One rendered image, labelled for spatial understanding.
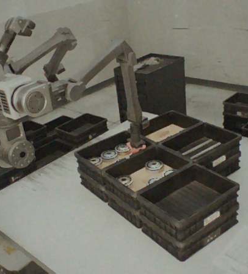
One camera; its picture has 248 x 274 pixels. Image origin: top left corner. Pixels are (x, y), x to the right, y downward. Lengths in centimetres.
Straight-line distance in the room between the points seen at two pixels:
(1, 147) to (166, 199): 85
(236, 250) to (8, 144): 116
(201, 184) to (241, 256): 42
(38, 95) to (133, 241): 84
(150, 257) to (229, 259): 35
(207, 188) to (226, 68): 369
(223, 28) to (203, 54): 51
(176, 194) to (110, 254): 44
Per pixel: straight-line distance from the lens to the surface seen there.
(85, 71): 175
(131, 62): 191
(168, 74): 384
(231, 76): 552
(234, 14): 531
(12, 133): 189
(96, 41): 595
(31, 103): 157
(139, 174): 213
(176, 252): 177
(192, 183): 203
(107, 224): 201
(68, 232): 202
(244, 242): 189
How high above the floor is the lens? 197
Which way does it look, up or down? 27 degrees down
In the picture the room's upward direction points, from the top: 7 degrees counter-clockwise
